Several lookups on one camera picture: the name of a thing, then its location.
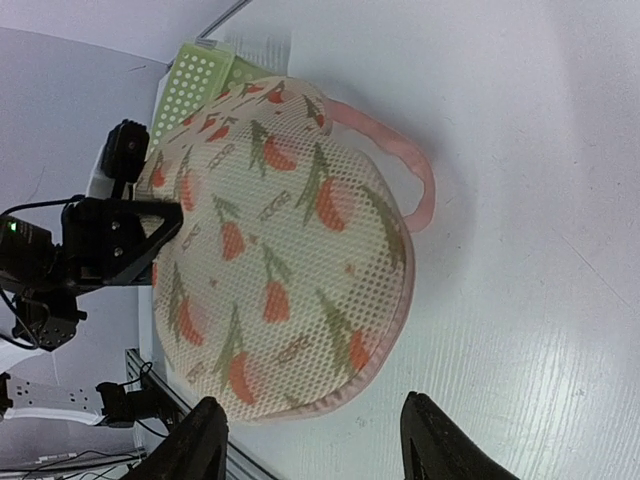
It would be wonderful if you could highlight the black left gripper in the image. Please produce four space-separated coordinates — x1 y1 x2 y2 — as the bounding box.
1 197 183 352

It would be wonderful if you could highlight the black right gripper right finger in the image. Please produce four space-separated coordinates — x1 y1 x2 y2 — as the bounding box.
400 391 517 480

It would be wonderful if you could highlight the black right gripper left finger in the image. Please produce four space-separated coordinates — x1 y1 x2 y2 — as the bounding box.
127 397 229 480

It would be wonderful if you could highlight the beige tulip mesh laundry bag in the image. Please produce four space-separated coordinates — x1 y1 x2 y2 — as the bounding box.
135 76 435 423

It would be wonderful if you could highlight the green perforated plastic basket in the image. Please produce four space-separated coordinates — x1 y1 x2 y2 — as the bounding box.
149 43 272 149

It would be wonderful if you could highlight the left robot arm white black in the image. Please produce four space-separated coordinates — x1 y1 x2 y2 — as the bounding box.
1 196 183 429

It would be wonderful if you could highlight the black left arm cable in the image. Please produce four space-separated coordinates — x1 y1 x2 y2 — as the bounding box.
0 197 86 221

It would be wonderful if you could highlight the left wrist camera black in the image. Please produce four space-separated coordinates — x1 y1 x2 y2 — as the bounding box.
86 119 150 199

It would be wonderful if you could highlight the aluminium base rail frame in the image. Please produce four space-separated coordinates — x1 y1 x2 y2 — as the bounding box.
124 349 284 480

